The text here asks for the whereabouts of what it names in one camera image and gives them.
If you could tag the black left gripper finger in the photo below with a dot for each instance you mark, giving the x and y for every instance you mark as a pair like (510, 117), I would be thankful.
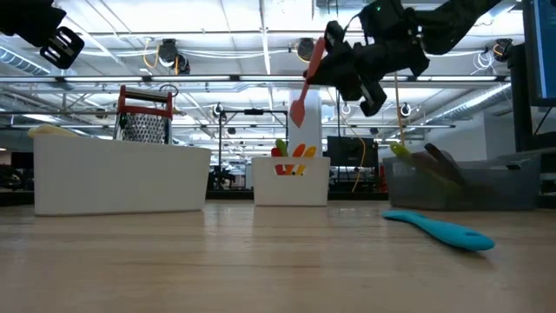
(63, 48)

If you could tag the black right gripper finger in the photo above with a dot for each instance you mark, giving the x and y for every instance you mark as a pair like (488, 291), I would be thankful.
(336, 78)
(336, 48)

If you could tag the pink silicone spatula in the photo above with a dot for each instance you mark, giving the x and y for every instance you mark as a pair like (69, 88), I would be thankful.
(298, 111)

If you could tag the green silicone spoon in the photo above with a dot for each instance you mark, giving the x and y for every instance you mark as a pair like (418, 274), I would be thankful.
(399, 150)

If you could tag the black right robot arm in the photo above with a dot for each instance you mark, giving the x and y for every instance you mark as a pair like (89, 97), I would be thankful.
(447, 21)

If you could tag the white building pillar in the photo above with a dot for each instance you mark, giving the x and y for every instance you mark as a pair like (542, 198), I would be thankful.
(313, 130)

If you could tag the black equipment box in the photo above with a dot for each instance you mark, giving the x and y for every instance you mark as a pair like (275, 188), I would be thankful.
(347, 151)

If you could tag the steel box grater red trim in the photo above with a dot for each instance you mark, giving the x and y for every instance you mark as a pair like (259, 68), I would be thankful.
(143, 128)

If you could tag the white plastic bin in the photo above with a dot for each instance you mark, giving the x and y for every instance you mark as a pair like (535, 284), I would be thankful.
(291, 191)
(121, 174)

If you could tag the black computer monitor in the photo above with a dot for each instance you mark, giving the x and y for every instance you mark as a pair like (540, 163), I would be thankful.
(543, 56)

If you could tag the grey translucent plastic bin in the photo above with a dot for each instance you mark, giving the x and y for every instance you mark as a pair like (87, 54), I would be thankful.
(499, 182)

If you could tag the blue silicone spoon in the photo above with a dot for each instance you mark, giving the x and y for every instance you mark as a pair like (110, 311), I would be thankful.
(460, 238)

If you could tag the black background rig frame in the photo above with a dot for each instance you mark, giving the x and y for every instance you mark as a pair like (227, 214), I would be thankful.
(254, 111)

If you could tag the black aluminium table frame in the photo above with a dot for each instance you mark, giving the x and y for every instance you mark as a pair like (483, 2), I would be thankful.
(230, 195)

